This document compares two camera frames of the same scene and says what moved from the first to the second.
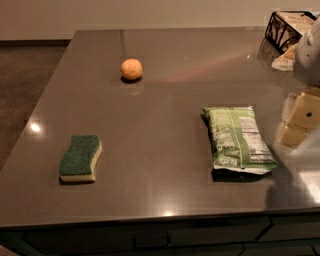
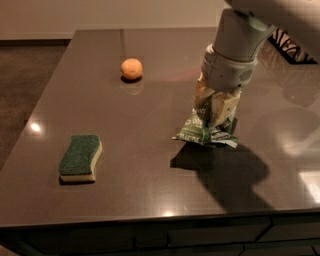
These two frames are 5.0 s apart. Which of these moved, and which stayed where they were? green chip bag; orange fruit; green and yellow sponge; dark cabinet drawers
Moved: green chip bag
Stayed: dark cabinet drawers; orange fruit; green and yellow sponge
